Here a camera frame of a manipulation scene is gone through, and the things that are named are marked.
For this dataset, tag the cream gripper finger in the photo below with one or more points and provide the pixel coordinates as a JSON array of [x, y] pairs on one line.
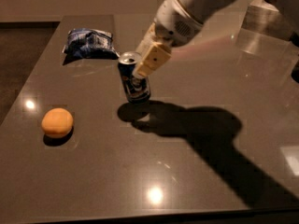
[[149, 64], [147, 44]]

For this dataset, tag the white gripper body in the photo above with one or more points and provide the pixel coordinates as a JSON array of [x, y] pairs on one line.
[[173, 22]]

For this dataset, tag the dark blue pepsi can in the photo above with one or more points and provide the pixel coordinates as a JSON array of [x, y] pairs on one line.
[[137, 90]]

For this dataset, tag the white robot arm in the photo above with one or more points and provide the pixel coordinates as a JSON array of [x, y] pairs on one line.
[[288, 8]]

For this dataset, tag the blue chip bag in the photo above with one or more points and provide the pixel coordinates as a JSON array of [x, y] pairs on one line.
[[85, 43]]

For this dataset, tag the grey metal box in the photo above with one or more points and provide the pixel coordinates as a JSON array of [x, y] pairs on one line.
[[263, 18]]

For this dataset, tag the orange fruit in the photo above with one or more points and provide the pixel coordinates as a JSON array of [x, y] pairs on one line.
[[57, 123]]

